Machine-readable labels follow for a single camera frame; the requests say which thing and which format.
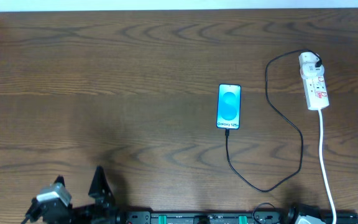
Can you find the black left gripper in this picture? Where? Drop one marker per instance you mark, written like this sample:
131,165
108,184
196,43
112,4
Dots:
84,208

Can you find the blue Samsung Galaxy smartphone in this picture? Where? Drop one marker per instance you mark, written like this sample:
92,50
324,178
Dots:
229,106

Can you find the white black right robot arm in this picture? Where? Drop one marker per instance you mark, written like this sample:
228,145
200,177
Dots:
300,213

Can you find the white USB charger plug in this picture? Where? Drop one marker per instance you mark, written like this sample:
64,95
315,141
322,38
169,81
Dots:
310,58

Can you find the white power strip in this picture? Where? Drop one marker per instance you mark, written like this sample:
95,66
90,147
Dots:
314,85

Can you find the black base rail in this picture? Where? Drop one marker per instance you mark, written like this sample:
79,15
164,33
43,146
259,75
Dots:
263,217

